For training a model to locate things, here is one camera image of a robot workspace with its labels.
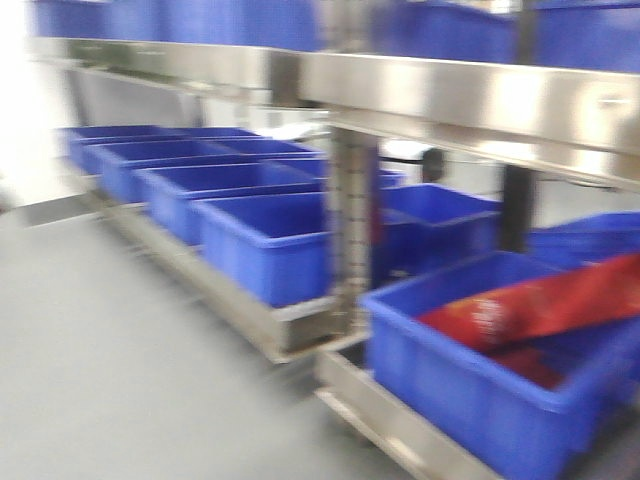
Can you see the blue lower middle bin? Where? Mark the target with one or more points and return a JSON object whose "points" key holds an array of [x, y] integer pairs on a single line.
{"points": [[423, 227]]}

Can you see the blue bin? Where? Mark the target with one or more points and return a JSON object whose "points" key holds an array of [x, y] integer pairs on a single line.
{"points": [[518, 428], [423, 227]]}

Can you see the red snack bag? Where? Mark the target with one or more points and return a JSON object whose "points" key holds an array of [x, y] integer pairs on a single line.
{"points": [[500, 322]]}

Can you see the blue lower left bin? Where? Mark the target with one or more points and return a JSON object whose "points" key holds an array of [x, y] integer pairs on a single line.
{"points": [[518, 428]]}

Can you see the stainless steel shelf rail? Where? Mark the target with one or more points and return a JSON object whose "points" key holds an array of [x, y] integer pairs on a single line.
{"points": [[580, 123]]}

